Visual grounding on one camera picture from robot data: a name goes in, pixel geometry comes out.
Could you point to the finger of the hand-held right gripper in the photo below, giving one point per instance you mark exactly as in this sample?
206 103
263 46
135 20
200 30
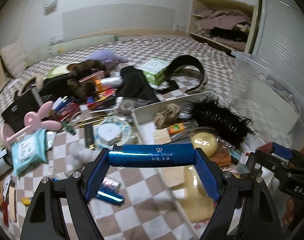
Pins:
282 151
264 161

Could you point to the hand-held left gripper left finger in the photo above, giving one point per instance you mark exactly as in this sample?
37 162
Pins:
97 172

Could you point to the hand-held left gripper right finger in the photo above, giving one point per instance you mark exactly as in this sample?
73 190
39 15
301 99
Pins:
208 172

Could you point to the blue printed lighter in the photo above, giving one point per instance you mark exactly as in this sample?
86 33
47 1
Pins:
152 155

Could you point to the white shallow box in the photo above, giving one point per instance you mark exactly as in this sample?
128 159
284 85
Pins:
144 116

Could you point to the person's right hand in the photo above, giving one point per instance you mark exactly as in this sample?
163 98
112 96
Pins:
291 210

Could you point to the floral printed lighter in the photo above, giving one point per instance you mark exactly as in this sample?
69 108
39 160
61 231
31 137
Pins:
112 183

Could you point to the small white plush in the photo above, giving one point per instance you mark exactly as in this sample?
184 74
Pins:
79 153

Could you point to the metallic blue lighter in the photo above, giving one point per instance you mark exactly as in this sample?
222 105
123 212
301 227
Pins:
109 196

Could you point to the yellow bottle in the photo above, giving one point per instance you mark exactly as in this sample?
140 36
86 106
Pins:
204 143

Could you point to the black gold tube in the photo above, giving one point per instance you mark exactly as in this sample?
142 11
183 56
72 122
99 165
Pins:
89 137

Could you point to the white round device in bag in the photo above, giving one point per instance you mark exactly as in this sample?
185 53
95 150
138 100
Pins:
108 132

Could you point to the green clothespin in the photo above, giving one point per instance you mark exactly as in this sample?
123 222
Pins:
68 128

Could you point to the black feather tickler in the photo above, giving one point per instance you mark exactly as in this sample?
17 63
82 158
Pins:
217 120

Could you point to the wooden box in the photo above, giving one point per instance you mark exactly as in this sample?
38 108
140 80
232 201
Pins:
162 137

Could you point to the checkered bed sheet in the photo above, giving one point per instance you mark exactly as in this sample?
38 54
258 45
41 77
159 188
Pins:
132 220

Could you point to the clear plastic storage bin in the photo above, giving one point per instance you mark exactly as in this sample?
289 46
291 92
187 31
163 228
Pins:
267 92

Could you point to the shiny red packet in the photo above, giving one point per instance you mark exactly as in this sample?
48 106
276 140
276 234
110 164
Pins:
68 110

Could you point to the teal wet wipes pack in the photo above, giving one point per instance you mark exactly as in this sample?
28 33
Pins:
29 150

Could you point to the clear bag with tape roll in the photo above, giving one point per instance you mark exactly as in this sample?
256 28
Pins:
127 106

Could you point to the pink rabbit-ear fan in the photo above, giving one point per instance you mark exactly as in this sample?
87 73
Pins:
34 120

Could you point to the wooden stick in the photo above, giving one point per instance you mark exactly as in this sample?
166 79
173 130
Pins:
12 205

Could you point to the silver orange bottle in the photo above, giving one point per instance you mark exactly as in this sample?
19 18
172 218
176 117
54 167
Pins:
109 82

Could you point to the rose gold case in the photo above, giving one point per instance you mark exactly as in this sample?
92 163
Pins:
92 76

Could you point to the black cloth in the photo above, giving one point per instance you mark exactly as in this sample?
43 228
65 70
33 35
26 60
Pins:
134 82

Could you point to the black fur-trimmed hat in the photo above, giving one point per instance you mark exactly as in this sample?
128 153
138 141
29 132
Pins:
51 85

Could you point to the black handbag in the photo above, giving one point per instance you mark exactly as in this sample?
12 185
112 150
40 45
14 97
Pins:
19 110

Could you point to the brown furry hair accessory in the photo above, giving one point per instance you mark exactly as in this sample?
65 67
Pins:
87 67

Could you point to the light green pouch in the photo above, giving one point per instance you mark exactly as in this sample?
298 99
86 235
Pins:
55 72

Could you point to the green tissue pack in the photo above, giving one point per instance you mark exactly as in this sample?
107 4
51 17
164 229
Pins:
154 72

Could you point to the black sun visor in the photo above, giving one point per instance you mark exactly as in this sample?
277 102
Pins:
182 60

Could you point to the purple plush toy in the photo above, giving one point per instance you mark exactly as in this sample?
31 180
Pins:
104 56

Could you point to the white roller shutter door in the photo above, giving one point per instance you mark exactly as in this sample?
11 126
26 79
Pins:
279 30

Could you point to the long green pillow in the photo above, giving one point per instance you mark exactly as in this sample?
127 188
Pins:
74 46

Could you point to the black clothes pile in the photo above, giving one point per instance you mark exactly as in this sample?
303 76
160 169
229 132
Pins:
227 33

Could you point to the white fluffy pillow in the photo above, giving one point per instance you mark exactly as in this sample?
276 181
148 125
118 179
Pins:
14 57

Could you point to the pink clothes pile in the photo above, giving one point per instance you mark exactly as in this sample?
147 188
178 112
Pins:
217 20

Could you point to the wooden closet shelf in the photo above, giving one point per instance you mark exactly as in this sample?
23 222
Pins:
190 20

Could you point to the grey headboard panel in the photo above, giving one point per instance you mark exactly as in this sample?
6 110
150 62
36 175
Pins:
117 20

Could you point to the white wall socket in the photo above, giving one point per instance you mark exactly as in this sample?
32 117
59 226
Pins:
56 38
179 27

